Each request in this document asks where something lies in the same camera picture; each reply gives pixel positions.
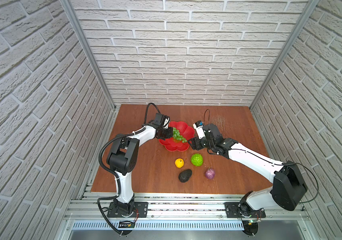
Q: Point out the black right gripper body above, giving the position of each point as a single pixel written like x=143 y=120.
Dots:
x=202 y=143

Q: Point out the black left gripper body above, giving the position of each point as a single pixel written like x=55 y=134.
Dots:
x=167 y=133

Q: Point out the green fake grape bunch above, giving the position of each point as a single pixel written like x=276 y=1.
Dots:
x=178 y=137

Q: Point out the green bumpy fake fruit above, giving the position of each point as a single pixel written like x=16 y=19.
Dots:
x=197 y=160

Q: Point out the purple fake fig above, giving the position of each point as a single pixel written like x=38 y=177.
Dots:
x=210 y=173

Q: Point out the yellow fake lemon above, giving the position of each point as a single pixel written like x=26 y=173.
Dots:
x=179 y=163

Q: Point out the dark fake avocado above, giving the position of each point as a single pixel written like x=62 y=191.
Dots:
x=185 y=175

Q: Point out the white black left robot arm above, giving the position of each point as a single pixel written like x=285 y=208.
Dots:
x=122 y=160

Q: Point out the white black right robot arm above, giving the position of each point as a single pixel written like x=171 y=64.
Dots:
x=288 y=185

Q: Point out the red flower-shaped fruit bowl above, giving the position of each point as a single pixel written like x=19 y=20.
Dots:
x=185 y=130

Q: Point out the white slotted vent strip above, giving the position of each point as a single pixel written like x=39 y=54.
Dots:
x=158 y=225

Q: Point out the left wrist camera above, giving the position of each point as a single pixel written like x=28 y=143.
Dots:
x=161 y=120

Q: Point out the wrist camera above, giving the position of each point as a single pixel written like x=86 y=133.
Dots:
x=161 y=120
x=198 y=126

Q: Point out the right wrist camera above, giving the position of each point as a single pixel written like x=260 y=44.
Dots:
x=198 y=126

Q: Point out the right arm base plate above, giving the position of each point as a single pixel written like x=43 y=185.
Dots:
x=238 y=210

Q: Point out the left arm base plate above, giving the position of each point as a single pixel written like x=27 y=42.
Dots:
x=129 y=210

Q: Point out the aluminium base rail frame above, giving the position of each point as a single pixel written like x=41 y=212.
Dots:
x=191 y=207

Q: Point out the aluminium corner post left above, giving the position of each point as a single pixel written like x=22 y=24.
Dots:
x=76 y=25

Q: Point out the aluminium corner post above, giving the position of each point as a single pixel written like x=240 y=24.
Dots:
x=298 y=27
x=76 y=25

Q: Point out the aluminium corner post right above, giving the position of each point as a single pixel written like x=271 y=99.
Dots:
x=298 y=27

